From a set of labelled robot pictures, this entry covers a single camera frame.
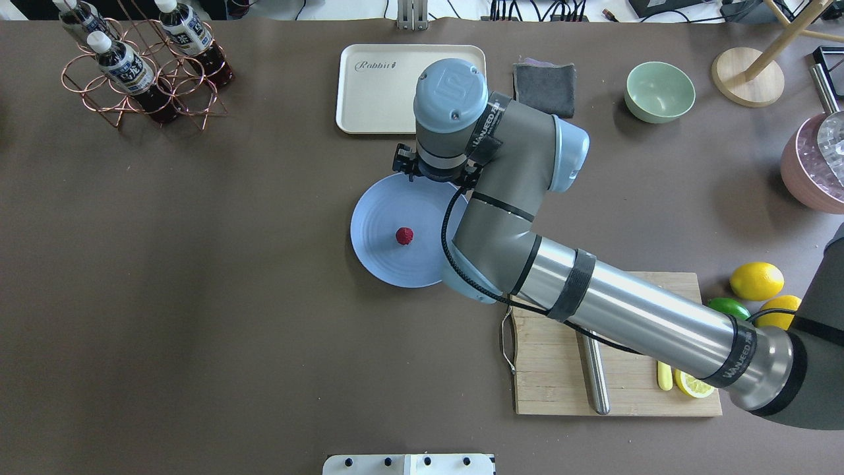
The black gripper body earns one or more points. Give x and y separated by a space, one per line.
437 175

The blue plate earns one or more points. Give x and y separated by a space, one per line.
392 203

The red strawberry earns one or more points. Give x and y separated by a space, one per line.
404 236

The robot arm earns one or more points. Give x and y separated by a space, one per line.
508 155

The cream rabbit tray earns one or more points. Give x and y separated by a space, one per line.
377 84

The grey folded cloth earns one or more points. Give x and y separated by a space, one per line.
547 87

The tea bottle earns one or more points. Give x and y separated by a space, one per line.
81 18
189 35
129 72

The green bowl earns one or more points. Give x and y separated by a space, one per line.
658 92

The wooden cutting board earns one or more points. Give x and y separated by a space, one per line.
550 381

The steel muddler black cap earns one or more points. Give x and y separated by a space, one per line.
597 388

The yellow plastic knife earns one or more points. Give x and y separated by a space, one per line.
664 376

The wooden cup tree stand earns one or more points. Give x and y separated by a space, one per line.
750 77

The green lime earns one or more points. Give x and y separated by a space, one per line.
730 307

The lemon half lower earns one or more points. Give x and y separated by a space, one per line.
691 386

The yellow lemon near bowl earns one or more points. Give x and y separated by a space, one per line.
757 281

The pink bowl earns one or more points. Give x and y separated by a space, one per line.
806 174

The yellow lemon outer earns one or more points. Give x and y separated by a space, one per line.
778 312

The copper wire bottle rack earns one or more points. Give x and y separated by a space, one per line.
194 96

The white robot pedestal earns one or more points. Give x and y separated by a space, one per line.
422 463

